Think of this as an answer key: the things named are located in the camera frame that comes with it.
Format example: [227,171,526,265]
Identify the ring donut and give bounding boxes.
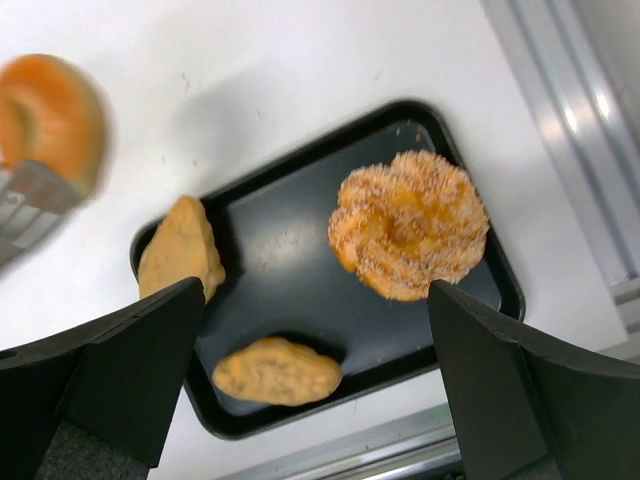
[1,54,109,199]

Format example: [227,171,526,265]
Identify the tall sugared pastry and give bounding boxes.
[328,150,489,301]

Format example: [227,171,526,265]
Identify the aluminium corner rail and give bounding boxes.
[483,1,639,339]

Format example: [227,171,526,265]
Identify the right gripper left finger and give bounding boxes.
[1,278,205,479]

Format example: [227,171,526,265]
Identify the aluminium front rail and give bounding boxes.
[251,405,461,479]

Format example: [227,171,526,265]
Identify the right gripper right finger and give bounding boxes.
[428,281,639,479]

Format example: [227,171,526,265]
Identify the metal tongs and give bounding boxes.
[1,160,87,270]

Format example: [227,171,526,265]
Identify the oval flat bread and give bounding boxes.
[212,337,343,407]

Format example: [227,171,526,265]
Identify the flat triangular bread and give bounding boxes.
[138,195,226,301]

